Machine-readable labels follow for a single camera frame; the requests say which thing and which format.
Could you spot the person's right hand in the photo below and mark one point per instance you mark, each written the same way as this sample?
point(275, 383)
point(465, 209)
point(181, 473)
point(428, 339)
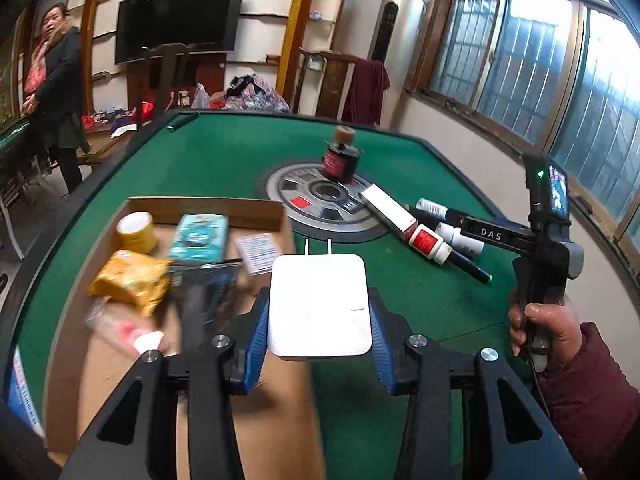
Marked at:
point(560, 330)

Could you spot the person's right forearm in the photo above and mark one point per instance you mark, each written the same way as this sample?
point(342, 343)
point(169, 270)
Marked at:
point(595, 410)

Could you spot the maroon cloth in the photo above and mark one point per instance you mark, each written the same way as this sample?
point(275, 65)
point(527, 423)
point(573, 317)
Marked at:
point(367, 90)

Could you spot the black television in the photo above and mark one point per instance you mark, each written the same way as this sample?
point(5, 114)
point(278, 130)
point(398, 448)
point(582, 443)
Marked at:
point(180, 22)

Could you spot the cardboard box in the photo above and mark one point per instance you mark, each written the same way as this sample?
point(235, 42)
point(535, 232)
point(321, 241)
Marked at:
point(100, 370)

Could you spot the white printed bottle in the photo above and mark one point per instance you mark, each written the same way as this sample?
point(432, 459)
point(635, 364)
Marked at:
point(432, 208)

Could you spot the wooden chair with cloth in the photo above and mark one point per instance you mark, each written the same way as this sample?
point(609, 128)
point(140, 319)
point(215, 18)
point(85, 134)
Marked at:
point(325, 85)

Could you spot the dark package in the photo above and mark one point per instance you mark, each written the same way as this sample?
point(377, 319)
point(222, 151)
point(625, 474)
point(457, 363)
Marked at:
point(205, 290)

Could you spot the pile of clothes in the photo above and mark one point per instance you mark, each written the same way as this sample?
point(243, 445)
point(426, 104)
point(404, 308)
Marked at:
point(255, 95)

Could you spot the black pen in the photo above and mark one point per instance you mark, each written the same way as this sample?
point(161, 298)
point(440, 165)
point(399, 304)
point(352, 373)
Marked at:
point(472, 270)

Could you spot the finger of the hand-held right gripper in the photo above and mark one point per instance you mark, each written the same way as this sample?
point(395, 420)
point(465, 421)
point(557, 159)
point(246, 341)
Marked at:
point(456, 217)

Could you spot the dark wooden chair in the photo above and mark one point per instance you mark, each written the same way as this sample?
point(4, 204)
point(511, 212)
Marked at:
point(167, 80)

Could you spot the round table centre panel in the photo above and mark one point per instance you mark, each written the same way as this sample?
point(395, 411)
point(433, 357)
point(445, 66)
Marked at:
point(300, 190)

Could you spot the yellowish tape roll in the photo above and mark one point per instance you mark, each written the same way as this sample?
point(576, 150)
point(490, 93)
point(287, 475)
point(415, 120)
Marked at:
point(135, 232)

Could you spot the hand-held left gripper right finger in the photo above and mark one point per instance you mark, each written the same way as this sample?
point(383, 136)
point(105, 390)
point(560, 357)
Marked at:
point(385, 340)

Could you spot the barred window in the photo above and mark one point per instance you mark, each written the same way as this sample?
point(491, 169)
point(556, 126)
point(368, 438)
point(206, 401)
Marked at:
point(525, 60)

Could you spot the clear package with red rings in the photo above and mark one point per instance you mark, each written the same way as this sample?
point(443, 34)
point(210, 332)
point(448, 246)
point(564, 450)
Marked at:
point(120, 330)

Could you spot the standing air conditioner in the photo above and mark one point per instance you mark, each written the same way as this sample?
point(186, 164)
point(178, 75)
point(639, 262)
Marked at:
point(397, 25)

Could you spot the white bottle with red label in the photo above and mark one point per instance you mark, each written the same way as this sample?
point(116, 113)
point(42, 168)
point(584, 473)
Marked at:
point(425, 240)

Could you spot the white plug adapter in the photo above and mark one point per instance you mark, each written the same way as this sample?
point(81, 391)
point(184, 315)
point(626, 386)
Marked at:
point(320, 305)

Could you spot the cluttered low table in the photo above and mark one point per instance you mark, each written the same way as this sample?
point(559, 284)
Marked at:
point(115, 130)

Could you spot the blue white printed box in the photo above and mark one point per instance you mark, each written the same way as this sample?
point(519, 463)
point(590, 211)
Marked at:
point(22, 395)

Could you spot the yellow cracker packet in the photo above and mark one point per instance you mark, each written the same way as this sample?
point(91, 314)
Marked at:
point(130, 280)

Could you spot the clear plastic bag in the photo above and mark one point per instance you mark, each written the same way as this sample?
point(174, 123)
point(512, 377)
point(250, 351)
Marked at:
point(200, 97)

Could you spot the plain white bottle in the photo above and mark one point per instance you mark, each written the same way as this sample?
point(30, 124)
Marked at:
point(457, 237)

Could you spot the black jar with red label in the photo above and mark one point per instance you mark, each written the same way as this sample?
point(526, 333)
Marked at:
point(337, 165)

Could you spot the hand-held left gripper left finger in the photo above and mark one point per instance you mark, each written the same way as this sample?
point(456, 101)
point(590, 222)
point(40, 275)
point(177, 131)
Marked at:
point(255, 340)

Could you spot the teal cartoon tissue pack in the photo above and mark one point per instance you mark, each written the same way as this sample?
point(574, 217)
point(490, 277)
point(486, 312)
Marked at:
point(197, 237)

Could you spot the long white box red end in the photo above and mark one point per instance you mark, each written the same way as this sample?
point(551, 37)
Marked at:
point(387, 210)

